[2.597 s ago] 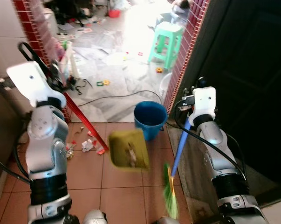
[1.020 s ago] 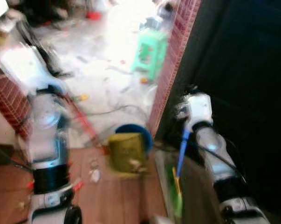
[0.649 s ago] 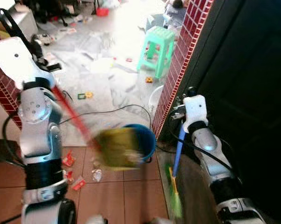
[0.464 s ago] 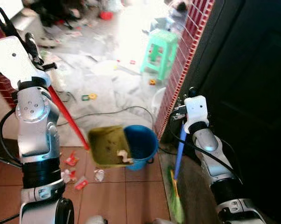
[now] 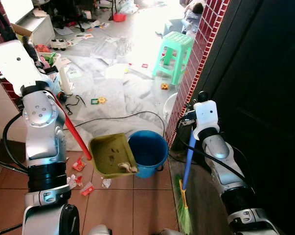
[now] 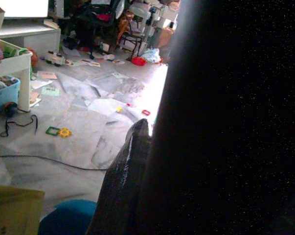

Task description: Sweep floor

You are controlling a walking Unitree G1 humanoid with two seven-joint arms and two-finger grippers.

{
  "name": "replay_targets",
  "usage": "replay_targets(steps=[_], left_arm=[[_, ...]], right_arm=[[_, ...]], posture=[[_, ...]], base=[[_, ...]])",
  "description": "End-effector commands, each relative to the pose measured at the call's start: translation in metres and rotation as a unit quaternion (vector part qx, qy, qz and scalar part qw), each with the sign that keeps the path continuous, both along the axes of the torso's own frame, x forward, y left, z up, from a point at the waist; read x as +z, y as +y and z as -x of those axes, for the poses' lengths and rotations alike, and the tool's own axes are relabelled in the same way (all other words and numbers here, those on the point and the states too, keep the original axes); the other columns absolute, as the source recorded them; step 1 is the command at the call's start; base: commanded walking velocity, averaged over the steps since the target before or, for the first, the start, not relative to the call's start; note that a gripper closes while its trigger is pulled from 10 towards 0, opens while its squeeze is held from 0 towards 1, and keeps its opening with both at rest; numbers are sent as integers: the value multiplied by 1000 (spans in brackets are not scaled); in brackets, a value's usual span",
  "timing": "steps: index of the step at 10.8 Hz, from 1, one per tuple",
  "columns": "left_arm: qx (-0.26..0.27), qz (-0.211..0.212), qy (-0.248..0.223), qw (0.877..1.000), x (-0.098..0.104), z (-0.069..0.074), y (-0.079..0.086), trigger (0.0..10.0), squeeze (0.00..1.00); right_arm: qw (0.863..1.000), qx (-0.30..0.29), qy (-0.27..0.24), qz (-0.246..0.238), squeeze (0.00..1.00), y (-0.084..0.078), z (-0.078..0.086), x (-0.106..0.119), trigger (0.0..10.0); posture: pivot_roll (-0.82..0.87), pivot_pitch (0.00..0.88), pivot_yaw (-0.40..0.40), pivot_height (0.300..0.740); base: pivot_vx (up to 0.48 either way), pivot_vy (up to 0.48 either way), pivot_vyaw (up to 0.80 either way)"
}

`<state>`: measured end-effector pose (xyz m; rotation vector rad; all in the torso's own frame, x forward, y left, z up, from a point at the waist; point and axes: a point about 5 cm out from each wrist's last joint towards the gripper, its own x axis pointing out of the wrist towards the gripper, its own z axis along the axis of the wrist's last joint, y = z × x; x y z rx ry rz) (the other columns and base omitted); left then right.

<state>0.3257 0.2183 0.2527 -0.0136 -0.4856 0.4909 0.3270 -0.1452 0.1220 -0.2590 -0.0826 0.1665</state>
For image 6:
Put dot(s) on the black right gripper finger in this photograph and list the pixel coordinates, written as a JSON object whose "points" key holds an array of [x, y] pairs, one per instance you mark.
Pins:
{"points": [[120, 191]]}

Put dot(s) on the blue plastic bucket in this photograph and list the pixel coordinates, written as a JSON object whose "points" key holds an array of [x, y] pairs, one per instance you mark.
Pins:
{"points": [[69, 218]]}

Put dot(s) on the yellow gear toy piece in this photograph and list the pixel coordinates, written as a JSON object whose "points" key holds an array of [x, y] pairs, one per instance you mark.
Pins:
{"points": [[64, 133]]}

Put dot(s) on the small yellow toy piece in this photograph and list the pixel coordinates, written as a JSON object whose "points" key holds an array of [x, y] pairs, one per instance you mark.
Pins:
{"points": [[119, 109]]}

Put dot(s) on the green paper sheet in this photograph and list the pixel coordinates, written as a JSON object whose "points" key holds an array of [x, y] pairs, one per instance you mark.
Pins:
{"points": [[50, 91]]}

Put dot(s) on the red plastic container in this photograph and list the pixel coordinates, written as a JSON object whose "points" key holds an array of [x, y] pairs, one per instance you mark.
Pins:
{"points": [[138, 61]]}

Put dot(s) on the black round object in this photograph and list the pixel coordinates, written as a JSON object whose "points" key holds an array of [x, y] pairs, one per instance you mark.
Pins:
{"points": [[10, 109]]}

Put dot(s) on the pink paper sheet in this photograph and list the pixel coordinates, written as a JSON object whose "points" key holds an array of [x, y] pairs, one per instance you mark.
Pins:
{"points": [[47, 75]]}

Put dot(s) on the blue white plastic bag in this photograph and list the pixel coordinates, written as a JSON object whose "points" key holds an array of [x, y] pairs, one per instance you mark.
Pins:
{"points": [[152, 54]]}

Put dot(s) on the white plastic table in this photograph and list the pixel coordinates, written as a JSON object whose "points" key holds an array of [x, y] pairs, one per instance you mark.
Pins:
{"points": [[25, 85]]}

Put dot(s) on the white toy truck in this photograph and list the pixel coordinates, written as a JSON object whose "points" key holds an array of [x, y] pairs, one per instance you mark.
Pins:
{"points": [[55, 58]]}

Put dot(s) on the blue storage box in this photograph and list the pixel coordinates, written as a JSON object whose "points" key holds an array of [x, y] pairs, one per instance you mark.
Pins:
{"points": [[5, 98]]}

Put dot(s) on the orange soft toy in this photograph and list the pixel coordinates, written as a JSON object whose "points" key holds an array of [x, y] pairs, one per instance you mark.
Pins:
{"points": [[34, 58]]}

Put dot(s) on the brown cardboard box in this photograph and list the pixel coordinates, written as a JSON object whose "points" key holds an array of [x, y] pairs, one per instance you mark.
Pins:
{"points": [[165, 36]]}

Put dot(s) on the white low cabinet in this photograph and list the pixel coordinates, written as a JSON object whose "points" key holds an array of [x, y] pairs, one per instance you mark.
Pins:
{"points": [[34, 40]]}

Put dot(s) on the green plastic toy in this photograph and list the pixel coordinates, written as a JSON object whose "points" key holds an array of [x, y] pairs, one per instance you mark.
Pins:
{"points": [[12, 52]]}

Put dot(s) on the black office chair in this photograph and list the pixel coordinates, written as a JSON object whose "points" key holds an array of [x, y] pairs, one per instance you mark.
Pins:
{"points": [[88, 14]]}

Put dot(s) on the white high chair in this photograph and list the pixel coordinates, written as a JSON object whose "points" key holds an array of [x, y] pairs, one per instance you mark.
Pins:
{"points": [[140, 11]]}

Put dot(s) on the red toy frame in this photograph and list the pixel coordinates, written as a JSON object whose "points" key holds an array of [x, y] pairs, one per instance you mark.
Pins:
{"points": [[142, 112]]}

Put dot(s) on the green square toy frame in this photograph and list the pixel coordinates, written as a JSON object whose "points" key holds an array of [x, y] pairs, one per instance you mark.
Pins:
{"points": [[47, 131]]}

